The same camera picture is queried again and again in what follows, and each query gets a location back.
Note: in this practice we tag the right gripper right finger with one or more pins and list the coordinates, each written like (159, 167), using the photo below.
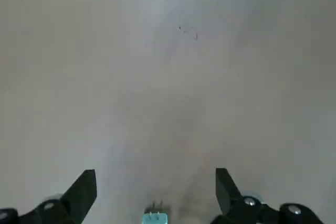
(228, 197)

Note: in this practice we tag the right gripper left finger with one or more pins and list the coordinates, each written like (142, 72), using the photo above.
(78, 195)

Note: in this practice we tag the pale blue charger adapter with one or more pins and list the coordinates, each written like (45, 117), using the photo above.
(155, 218)

